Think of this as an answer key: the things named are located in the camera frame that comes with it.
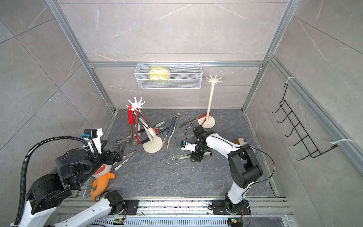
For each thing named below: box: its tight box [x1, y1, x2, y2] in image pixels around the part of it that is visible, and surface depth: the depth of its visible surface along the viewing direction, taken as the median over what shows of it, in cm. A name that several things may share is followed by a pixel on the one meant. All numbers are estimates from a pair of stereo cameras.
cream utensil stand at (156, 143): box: [125, 97, 164, 154], surface depth 83 cm
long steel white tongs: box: [137, 112, 157, 138], surface depth 78 cm
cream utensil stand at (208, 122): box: [198, 74, 223, 129], surface depth 97 cm
